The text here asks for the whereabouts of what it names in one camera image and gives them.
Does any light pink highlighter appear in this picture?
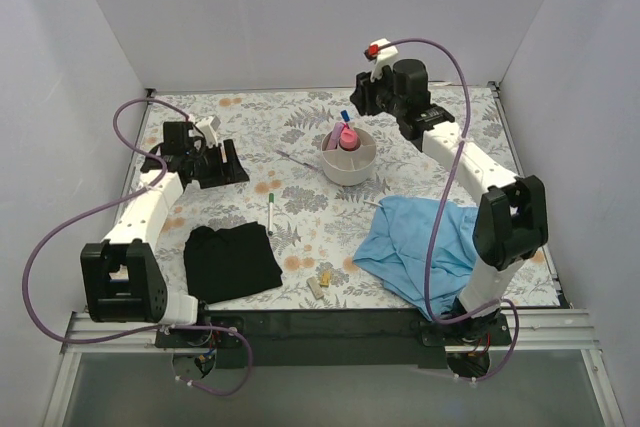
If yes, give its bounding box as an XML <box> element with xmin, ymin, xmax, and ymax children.
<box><xmin>323</xmin><ymin>122</ymin><xmax>344</xmax><ymax>151</ymax></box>

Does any white round divided organizer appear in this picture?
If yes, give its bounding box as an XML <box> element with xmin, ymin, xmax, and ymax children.
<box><xmin>320</xmin><ymin>128</ymin><xmax>377</xmax><ymax>187</ymax></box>

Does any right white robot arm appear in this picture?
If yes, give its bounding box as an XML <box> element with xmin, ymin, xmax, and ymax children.
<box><xmin>350</xmin><ymin>59</ymin><xmax>548</xmax><ymax>345</ymax></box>

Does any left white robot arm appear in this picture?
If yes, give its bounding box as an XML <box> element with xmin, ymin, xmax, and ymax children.
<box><xmin>80</xmin><ymin>116</ymin><xmax>249</xmax><ymax>347</ymax></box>

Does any green capped marker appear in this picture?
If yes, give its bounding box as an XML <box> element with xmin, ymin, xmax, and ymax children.
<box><xmin>267</xmin><ymin>192</ymin><xmax>275</xmax><ymax>236</ymax></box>

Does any purple thin pen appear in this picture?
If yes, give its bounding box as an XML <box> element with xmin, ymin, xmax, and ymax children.
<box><xmin>275</xmin><ymin>149</ymin><xmax>319</xmax><ymax>172</ymax></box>

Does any floral table mat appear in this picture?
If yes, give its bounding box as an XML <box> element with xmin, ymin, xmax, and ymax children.
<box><xmin>97</xmin><ymin>86</ymin><xmax>561</xmax><ymax>312</ymax></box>

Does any black folded cloth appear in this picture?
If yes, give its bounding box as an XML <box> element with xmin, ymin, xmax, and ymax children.
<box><xmin>183</xmin><ymin>222</ymin><xmax>283</xmax><ymax>304</ymax></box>

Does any beige eraser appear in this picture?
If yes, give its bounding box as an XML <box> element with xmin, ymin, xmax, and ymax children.
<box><xmin>307</xmin><ymin>277</ymin><xmax>324</xmax><ymax>300</ymax></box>

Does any yellow small clip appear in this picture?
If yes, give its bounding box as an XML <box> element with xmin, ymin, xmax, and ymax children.
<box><xmin>319</xmin><ymin>272</ymin><xmax>331</xmax><ymax>288</ymax></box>

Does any light blue cloth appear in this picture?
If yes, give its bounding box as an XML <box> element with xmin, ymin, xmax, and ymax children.
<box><xmin>353</xmin><ymin>196</ymin><xmax>478</xmax><ymax>317</ymax></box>

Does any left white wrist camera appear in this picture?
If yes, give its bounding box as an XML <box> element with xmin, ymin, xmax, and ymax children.
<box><xmin>194</xmin><ymin>116</ymin><xmax>220</xmax><ymax>149</ymax></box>

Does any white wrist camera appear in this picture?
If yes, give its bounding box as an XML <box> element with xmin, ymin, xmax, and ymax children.
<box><xmin>194</xmin><ymin>116</ymin><xmax>220</xmax><ymax>149</ymax></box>
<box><xmin>364</xmin><ymin>38</ymin><xmax>398</xmax><ymax>82</ymax></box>

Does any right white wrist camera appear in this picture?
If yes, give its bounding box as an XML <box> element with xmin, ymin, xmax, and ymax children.
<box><xmin>364</xmin><ymin>38</ymin><xmax>398</xmax><ymax>82</ymax></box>

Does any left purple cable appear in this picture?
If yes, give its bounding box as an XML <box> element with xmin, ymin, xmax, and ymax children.
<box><xmin>21</xmin><ymin>98</ymin><xmax>254</xmax><ymax>397</ymax></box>

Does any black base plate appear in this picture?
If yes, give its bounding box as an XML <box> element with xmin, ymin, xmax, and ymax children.
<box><xmin>154</xmin><ymin>307</ymin><xmax>514</xmax><ymax>371</ymax></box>

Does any aluminium front rail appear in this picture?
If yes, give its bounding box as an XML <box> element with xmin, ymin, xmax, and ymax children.
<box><xmin>62</xmin><ymin>309</ymin><xmax>601</xmax><ymax>353</ymax></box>

